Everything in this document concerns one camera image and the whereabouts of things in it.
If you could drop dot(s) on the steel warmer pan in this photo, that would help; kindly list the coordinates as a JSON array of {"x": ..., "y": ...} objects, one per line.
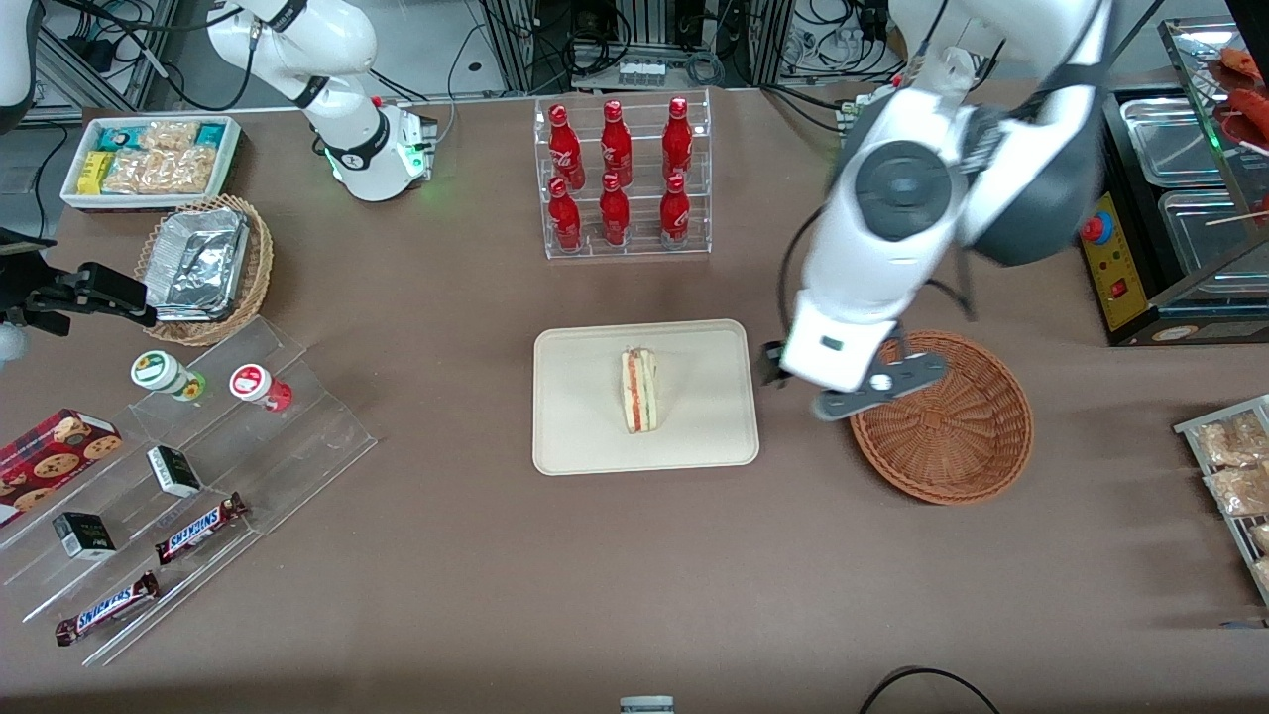
[
  {"x": 1175, "y": 139},
  {"x": 1210, "y": 243}
]

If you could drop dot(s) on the brown Snickers bar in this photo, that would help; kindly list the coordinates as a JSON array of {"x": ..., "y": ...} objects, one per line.
[
  {"x": 198, "y": 529},
  {"x": 107, "y": 608}
]

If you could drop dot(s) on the teal snack packet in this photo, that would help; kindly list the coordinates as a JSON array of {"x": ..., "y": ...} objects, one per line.
[
  {"x": 210, "y": 134},
  {"x": 117, "y": 137}
]

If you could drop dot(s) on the round brown wicker basket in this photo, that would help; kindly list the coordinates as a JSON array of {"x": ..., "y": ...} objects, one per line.
[{"x": 942, "y": 436}]

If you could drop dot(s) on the thin wooden skewer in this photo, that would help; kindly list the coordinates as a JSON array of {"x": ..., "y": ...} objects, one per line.
[{"x": 1239, "y": 216}]

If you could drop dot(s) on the white plastic snack bin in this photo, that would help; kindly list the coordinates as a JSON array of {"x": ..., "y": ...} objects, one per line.
[{"x": 74, "y": 198}]

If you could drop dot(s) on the red tartan cookie box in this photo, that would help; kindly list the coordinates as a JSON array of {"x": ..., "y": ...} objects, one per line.
[{"x": 50, "y": 461}]

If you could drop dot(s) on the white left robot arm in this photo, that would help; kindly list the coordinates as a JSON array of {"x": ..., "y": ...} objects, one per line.
[{"x": 872, "y": 258}]

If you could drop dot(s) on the light tan wicker basket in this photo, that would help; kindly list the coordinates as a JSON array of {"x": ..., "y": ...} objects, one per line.
[{"x": 260, "y": 268}]

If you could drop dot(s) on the clear acrylic bottle rack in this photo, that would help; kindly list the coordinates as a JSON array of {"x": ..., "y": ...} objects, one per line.
[{"x": 639, "y": 248}]

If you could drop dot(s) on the white power strip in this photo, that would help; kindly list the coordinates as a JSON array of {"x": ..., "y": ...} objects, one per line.
[{"x": 641, "y": 73}]

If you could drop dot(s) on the clear cracker snack bag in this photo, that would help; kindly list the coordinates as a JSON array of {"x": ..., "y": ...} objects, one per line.
[
  {"x": 134, "y": 174},
  {"x": 169, "y": 136},
  {"x": 188, "y": 171},
  {"x": 1261, "y": 537},
  {"x": 1263, "y": 575},
  {"x": 1229, "y": 441},
  {"x": 1239, "y": 491}
]

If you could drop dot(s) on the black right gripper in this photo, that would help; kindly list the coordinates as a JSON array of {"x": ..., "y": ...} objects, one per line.
[{"x": 45, "y": 297}]

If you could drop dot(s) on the stacked aluminium foil containers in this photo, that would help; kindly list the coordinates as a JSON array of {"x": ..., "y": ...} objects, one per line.
[{"x": 198, "y": 263}]

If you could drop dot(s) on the small grey device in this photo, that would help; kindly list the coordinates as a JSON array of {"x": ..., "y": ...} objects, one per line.
[{"x": 646, "y": 706}]

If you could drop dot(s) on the small cup green label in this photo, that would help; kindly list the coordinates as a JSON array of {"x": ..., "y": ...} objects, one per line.
[{"x": 159, "y": 372}]

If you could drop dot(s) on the triangle sandwich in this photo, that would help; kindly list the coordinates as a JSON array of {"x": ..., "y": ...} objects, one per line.
[{"x": 639, "y": 392}]

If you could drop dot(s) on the red cola bottle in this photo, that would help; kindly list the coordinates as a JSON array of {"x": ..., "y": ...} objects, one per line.
[
  {"x": 616, "y": 144},
  {"x": 614, "y": 210},
  {"x": 564, "y": 216},
  {"x": 565, "y": 144},
  {"x": 677, "y": 139},
  {"x": 674, "y": 213}
]

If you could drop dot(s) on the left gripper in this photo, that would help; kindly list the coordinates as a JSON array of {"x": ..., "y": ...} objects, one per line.
[{"x": 772, "y": 361}]

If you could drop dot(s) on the small black carton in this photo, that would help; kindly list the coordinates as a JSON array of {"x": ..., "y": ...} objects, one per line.
[
  {"x": 173, "y": 471},
  {"x": 84, "y": 535}
]

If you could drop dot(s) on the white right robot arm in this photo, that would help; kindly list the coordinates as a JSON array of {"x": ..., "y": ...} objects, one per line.
[{"x": 342, "y": 40}]

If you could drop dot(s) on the cream plastic serving tray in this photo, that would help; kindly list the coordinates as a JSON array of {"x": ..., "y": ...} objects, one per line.
[{"x": 575, "y": 397}]

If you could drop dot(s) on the small cup red label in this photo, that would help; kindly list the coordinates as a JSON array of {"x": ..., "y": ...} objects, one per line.
[{"x": 253, "y": 385}]

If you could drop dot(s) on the yellow snack packet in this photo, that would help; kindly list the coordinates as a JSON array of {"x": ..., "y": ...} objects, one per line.
[{"x": 94, "y": 174}]

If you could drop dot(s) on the clear acrylic stepped stand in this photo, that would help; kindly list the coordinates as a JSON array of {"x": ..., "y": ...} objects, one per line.
[{"x": 297, "y": 436}]

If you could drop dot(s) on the black food warmer yellow panel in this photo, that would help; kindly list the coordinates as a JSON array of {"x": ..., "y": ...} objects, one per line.
[{"x": 1115, "y": 258}]

